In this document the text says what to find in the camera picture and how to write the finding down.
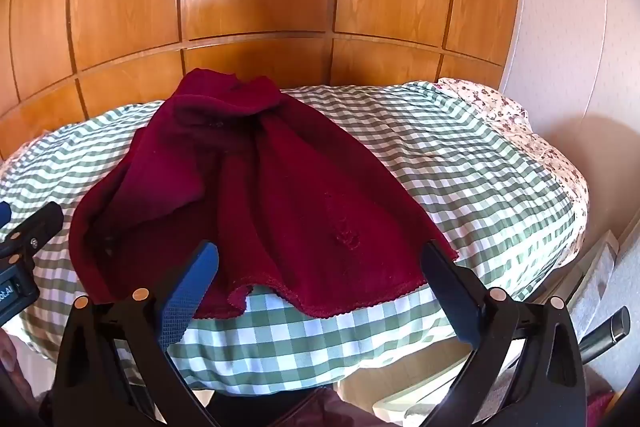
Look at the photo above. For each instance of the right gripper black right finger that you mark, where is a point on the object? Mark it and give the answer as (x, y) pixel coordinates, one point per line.
(548, 386)

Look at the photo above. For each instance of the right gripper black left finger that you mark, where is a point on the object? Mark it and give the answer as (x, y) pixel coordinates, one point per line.
(90, 387)

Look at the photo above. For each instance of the black cylindrical handle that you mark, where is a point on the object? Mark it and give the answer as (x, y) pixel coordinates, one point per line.
(605, 336)

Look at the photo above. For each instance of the green white checkered bedspread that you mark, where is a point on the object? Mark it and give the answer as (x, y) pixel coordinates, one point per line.
(507, 217)

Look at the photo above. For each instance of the glossy wooden panel wardrobe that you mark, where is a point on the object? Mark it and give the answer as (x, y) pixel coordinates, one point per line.
(65, 61)

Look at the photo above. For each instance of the dark red knit sweater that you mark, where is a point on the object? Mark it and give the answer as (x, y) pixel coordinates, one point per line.
(292, 202)

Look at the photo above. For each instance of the floral pink bedsheet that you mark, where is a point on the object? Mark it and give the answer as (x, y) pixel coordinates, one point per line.
(511, 120)

